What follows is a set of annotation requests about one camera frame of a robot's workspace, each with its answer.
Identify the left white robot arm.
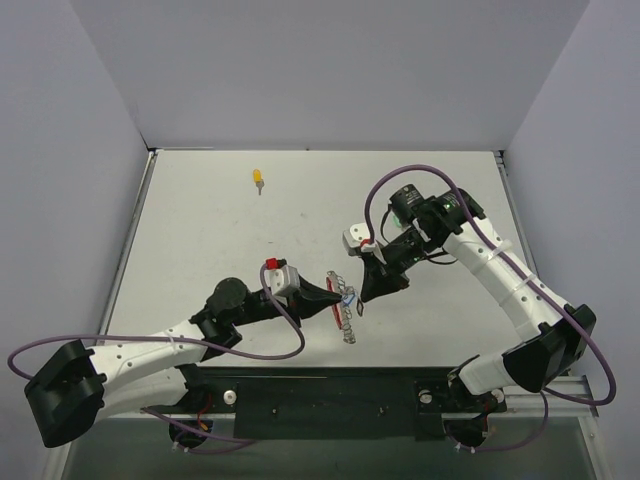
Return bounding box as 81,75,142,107
24,270,341,448

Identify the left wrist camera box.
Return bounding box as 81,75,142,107
266,258,301,298

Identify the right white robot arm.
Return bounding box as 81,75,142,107
343,184,596,409

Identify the red handled keyring holder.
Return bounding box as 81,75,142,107
326,270,356,345

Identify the blue tagged key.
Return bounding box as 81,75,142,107
342,292,365,317

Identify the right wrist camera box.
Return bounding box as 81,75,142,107
342,223,379,257

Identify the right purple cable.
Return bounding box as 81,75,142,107
364,164,616,454

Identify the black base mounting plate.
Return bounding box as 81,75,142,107
163,366,506,441

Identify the yellow tagged key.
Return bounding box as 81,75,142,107
252,169,264,195

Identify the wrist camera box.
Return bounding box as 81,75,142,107
342,223,379,257
266,258,301,298

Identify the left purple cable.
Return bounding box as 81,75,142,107
7,264,306,455

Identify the purple cable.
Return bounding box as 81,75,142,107
364,164,616,454
7,264,306,455

